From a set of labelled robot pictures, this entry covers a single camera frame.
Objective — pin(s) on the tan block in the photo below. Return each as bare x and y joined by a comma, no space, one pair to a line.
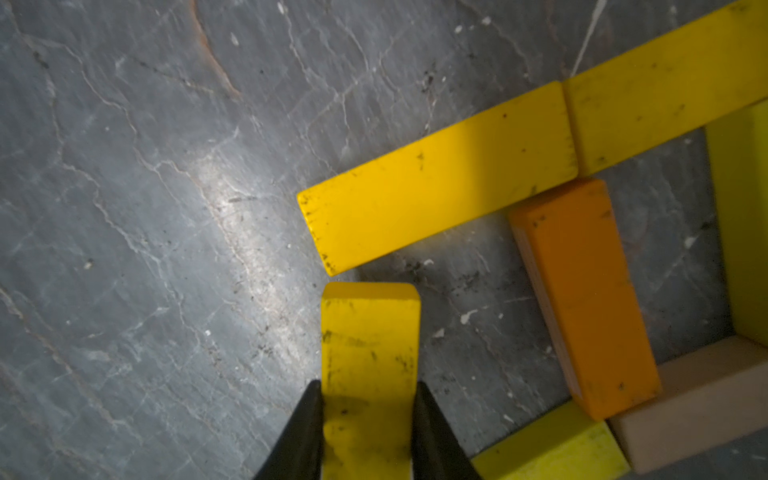
710,397

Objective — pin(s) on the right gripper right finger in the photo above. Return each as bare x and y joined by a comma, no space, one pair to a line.
436,452

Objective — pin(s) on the orange block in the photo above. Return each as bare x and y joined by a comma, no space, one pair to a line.
570,245

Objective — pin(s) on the yellow block bottom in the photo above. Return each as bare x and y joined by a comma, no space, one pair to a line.
489,161

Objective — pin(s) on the yellow-green block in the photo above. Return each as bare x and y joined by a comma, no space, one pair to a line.
563,444

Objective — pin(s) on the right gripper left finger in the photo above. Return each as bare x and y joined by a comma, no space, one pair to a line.
298,451

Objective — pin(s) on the yellow block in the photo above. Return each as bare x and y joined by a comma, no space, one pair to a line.
669,86
370,349
737,147
489,161

